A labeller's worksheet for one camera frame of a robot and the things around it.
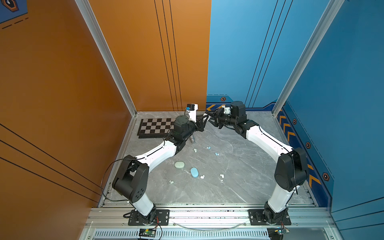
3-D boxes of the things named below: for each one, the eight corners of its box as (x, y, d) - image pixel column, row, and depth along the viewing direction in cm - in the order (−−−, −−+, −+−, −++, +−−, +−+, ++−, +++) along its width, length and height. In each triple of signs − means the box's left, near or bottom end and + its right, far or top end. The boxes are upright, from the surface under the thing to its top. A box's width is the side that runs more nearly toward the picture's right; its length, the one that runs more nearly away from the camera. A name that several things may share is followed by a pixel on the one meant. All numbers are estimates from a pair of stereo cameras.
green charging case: (174, 168, 92) (173, 167, 90) (175, 163, 95) (174, 161, 93) (185, 168, 92) (184, 167, 90) (185, 163, 95) (185, 161, 93)
